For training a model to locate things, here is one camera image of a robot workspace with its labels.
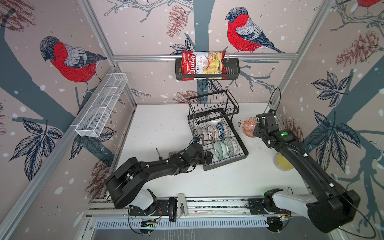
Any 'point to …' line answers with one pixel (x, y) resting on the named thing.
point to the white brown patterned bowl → (213, 133)
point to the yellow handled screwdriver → (160, 157)
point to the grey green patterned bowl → (232, 145)
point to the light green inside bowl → (220, 149)
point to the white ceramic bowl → (214, 122)
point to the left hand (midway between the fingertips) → (209, 156)
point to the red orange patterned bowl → (248, 126)
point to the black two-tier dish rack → (206, 107)
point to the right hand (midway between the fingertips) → (258, 130)
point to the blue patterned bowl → (221, 128)
